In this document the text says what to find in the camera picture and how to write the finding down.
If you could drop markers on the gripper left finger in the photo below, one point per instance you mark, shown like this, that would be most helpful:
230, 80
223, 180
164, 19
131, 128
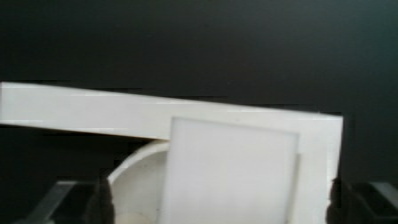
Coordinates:
75, 204

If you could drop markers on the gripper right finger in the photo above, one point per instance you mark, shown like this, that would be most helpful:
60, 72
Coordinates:
363, 203

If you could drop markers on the white round stool seat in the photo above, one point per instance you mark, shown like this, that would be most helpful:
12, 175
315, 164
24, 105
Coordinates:
136, 183

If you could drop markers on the white stool leg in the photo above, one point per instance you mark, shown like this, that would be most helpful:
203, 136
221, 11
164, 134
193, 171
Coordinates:
228, 174

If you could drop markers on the white right fence bar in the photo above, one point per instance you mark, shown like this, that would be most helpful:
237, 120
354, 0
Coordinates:
321, 166

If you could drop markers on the white fence bar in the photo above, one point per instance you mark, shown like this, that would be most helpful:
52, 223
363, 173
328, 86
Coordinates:
134, 115
321, 166

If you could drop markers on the white front fence bar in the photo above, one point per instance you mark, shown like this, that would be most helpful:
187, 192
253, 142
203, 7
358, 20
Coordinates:
134, 115

